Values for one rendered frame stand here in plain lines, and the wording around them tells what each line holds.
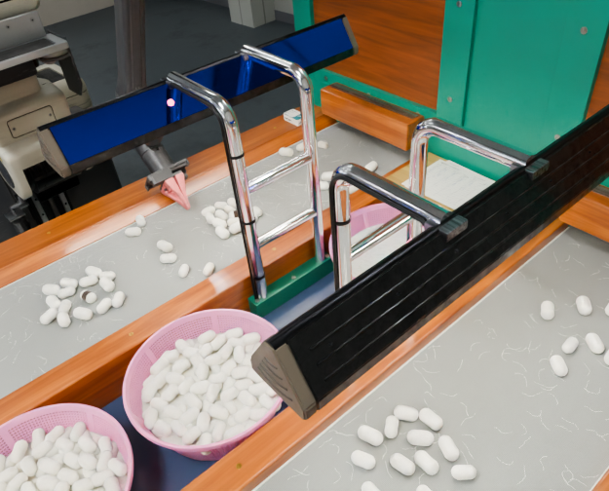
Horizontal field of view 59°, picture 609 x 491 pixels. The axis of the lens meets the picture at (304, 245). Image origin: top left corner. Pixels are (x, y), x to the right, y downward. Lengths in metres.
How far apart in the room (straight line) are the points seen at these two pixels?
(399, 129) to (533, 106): 0.31
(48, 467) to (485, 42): 1.05
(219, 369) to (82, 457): 0.24
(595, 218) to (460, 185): 0.28
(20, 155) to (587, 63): 1.32
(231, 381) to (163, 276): 0.30
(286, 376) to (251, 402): 0.41
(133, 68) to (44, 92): 0.47
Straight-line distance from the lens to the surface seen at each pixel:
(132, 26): 1.20
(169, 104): 0.94
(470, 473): 0.80
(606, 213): 1.09
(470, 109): 1.25
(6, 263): 1.27
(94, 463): 0.89
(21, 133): 1.65
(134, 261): 1.18
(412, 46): 1.30
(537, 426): 0.88
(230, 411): 0.89
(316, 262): 1.11
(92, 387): 0.99
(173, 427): 0.88
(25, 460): 0.94
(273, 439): 0.81
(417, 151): 0.76
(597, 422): 0.91
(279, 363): 0.46
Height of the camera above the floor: 1.46
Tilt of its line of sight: 40 degrees down
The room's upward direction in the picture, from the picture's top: 6 degrees counter-clockwise
